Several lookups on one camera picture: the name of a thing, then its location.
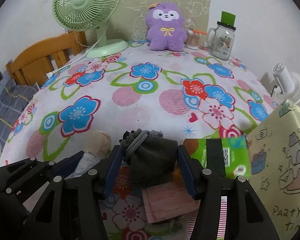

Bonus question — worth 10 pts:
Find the floral tablecloth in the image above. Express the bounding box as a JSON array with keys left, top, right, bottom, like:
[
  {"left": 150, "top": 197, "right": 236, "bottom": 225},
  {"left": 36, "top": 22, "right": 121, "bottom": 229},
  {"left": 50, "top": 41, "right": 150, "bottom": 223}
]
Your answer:
[{"left": 0, "top": 42, "right": 276, "bottom": 239}]

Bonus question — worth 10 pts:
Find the toothpick jar orange lid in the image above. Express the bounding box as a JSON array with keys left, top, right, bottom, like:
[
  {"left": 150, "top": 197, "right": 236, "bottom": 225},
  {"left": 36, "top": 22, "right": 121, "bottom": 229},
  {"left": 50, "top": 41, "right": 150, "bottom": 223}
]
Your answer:
[{"left": 185, "top": 28, "right": 207, "bottom": 50}]

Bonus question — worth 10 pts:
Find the white standing fan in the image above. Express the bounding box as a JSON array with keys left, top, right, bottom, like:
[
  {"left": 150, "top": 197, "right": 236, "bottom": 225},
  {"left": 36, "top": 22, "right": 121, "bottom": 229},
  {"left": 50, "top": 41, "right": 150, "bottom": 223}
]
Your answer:
[{"left": 271, "top": 63, "right": 300, "bottom": 107}]

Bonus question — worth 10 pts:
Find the purple plush toy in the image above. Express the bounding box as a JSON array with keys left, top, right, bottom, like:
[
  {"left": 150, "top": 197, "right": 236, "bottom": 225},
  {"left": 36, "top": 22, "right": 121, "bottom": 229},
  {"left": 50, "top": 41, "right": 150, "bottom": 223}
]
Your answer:
[{"left": 145, "top": 2, "right": 187, "bottom": 52}]

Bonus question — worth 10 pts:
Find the dark grey drawstring pouch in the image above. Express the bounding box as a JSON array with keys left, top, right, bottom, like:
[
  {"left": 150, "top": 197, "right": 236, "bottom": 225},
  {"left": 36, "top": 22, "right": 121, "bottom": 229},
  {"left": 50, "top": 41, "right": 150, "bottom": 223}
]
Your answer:
[{"left": 120, "top": 129, "right": 178, "bottom": 189}]

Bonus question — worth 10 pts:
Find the white fan power cable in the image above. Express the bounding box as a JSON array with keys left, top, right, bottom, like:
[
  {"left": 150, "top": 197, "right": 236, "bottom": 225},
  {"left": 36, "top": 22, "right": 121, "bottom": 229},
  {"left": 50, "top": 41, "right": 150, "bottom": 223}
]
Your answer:
[{"left": 46, "top": 36, "right": 103, "bottom": 78}]

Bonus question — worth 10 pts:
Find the green desk fan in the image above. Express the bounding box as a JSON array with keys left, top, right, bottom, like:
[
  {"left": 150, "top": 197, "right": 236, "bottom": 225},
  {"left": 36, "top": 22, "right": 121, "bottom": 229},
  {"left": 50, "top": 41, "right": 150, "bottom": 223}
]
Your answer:
[{"left": 52, "top": 0, "right": 128, "bottom": 59}]

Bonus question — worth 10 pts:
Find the grey plaid pillow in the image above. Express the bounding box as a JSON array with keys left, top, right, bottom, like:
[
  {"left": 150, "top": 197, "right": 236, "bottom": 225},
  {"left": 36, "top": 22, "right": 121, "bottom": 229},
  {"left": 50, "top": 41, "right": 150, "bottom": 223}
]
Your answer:
[{"left": 0, "top": 79, "right": 39, "bottom": 147}]

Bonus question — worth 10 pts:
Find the beige cloth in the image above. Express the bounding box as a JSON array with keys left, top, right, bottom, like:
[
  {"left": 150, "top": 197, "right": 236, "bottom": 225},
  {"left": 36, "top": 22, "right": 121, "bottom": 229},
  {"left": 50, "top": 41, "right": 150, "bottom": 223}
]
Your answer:
[{"left": 66, "top": 130, "right": 111, "bottom": 179}]

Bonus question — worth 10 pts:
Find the yellow patterned storage box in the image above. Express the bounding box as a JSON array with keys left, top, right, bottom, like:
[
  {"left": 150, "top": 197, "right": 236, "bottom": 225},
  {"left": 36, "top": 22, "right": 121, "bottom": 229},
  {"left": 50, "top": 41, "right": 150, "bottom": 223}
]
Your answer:
[{"left": 247, "top": 100, "right": 300, "bottom": 239}]

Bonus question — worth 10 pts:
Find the glass mug green lid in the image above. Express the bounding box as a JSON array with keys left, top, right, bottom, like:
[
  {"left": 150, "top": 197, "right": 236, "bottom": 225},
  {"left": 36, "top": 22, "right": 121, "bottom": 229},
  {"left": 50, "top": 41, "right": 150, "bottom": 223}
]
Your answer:
[{"left": 206, "top": 11, "right": 236, "bottom": 61}]

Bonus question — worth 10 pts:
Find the green orange tissue pack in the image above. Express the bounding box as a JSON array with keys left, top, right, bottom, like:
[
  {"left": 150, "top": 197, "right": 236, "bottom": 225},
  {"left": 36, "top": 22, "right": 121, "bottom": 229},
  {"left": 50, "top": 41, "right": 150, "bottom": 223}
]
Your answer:
[{"left": 183, "top": 135, "right": 251, "bottom": 179}]

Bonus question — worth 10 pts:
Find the green patterned wall sheet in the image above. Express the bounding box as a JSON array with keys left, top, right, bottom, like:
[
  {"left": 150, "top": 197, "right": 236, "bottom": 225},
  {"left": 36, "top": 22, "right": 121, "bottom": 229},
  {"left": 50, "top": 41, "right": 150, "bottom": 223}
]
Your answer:
[{"left": 107, "top": 0, "right": 211, "bottom": 41}]

